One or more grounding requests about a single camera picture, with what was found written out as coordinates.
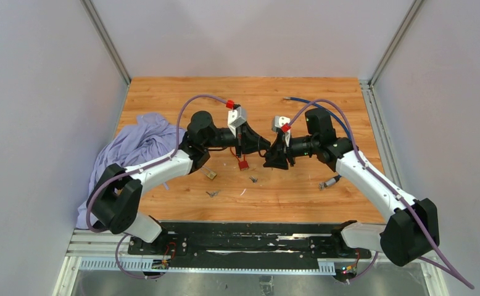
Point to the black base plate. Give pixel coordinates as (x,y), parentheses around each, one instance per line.
(246,245)

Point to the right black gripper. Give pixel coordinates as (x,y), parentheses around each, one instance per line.
(278,154)

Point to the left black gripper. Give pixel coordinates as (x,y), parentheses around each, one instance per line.
(245,140)

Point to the black cable lock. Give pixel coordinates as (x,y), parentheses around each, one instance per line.
(261,150)

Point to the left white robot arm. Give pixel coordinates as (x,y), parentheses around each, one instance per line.
(116,196)

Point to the lavender cloth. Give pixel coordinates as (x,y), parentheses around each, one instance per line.
(150,138)

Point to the aluminium frame rails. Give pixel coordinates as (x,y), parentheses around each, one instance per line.
(99,264)

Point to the red cable lock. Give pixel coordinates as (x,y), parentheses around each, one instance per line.
(242,162)

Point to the blue cable lock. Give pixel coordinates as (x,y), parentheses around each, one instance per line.
(332,181)

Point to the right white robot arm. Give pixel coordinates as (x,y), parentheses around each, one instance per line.
(411,228)

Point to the brass padlock keys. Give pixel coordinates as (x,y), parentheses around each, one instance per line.
(213,193)

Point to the brass padlock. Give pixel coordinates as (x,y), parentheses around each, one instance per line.
(209,173)

